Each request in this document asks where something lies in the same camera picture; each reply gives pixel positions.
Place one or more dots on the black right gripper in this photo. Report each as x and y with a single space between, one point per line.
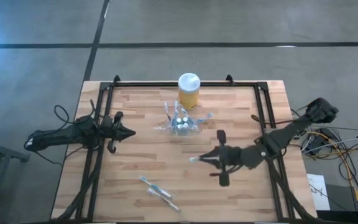
232 157

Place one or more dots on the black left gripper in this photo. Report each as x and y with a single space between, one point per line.
112 130

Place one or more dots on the orange white toothbrush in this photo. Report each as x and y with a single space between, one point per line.
193 159

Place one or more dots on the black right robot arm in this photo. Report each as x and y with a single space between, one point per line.
287 133

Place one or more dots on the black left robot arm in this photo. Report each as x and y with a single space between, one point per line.
61 137

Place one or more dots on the clear acrylic organizer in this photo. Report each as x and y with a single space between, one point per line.
190 132

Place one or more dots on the yellow canister white lid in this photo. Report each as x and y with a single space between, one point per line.
189 93

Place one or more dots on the black power box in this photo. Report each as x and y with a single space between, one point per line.
315 143

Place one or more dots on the white paper sheet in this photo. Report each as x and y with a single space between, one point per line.
317 193

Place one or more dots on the black metal stand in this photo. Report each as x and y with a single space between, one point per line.
2 149

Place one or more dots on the dark grey floor mat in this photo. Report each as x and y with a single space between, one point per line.
342 199

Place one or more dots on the black floor equipment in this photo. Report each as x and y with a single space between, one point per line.
346 218

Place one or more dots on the black aluminium table frame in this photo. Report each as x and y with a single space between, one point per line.
148 84

